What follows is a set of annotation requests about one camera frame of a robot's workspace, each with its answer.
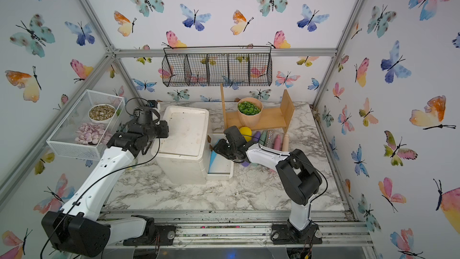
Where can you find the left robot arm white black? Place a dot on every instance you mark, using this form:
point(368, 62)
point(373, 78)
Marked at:
point(74, 228)

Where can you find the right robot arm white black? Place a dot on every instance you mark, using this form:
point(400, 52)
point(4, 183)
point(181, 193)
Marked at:
point(300, 179)

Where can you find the pink pot with green plant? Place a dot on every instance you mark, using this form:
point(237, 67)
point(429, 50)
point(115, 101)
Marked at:
point(249, 111)

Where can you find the pink petal pile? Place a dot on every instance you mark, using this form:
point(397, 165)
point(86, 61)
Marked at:
point(92, 134)

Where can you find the white bottom drawer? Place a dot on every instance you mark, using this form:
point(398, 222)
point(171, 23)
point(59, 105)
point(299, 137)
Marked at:
point(223, 169)

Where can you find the wooden shelf stand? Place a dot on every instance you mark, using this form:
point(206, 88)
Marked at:
point(268, 118)

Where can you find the white bowl of nuts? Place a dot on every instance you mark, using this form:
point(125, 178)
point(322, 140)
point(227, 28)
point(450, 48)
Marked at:
point(101, 113)

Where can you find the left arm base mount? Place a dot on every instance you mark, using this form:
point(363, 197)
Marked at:
point(153, 234)

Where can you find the white mesh wall basket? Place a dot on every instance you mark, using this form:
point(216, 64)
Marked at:
point(62, 139)

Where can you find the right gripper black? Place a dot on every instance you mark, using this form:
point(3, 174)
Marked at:
point(218, 148)

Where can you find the white drawer cabinet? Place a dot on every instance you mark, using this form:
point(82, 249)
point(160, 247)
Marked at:
point(184, 156)

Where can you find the pink microphone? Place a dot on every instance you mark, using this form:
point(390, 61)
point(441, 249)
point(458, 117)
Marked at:
point(277, 145)

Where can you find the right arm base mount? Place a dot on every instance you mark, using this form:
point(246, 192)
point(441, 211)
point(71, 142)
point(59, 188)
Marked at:
point(287, 234)

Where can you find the purple microphone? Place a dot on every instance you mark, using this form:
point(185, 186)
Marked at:
point(254, 138)

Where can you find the black wire wall basket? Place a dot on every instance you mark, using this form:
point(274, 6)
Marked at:
point(229, 66)

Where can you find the green microphone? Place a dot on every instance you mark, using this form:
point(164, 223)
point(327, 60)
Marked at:
point(262, 140)

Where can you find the yellow plastic jar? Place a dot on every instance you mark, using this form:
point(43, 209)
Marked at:
point(246, 132)

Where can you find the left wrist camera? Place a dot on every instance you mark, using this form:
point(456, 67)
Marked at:
point(153, 104)

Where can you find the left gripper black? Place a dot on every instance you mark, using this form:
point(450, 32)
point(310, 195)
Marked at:
point(164, 125)

